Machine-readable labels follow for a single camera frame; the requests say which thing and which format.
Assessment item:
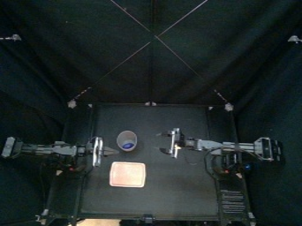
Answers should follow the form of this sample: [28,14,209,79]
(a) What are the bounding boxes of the grey bowl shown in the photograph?
[116,130,138,153]

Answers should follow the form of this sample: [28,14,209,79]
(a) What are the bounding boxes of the pink square plate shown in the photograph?
[108,161,146,189]

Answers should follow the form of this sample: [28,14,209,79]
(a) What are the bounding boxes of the white printed label sticker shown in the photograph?
[219,189,247,218]

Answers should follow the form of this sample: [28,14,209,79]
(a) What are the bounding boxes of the black cable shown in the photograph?
[180,151,199,166]
[203,147,227,185]

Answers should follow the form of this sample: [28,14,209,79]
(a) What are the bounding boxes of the silver frame foot bracket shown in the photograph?
[34,208,52,226]

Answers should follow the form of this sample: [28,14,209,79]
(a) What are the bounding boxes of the thin diagonal brace wire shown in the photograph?
[109,0,231,105]
[69,0,209,101]

